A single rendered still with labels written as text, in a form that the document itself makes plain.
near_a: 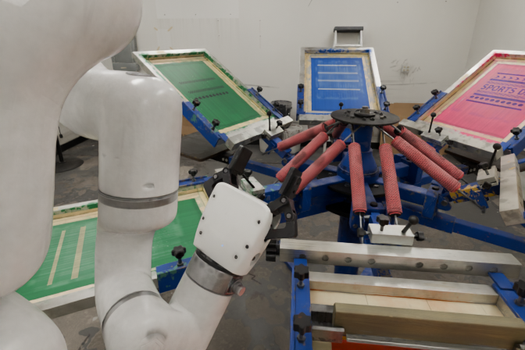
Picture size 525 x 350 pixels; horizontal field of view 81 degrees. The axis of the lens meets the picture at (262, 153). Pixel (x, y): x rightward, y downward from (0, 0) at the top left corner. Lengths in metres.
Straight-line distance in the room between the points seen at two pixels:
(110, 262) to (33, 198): 0.23
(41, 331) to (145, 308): 0.13
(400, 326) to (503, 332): 0.21
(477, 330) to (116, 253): 0.76
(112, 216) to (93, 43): 0.18
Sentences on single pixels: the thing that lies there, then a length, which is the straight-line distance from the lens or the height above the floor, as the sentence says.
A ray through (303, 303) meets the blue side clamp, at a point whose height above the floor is 1.00.
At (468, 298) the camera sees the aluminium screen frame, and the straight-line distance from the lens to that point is 1.09.
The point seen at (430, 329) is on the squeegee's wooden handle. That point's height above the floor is 1.03.
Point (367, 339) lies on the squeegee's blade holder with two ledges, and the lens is 0.86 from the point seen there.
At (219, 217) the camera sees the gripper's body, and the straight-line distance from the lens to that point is 0.44.
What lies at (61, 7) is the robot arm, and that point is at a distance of 0.24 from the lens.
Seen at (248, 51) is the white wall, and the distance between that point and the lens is 4.75.
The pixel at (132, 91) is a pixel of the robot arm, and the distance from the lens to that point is 0.33.
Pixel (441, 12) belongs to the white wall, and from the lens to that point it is 5.05.
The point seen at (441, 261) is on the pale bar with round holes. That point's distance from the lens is 1.08.
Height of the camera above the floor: 1.64
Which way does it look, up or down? 21 degrees down
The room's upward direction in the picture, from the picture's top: straight up
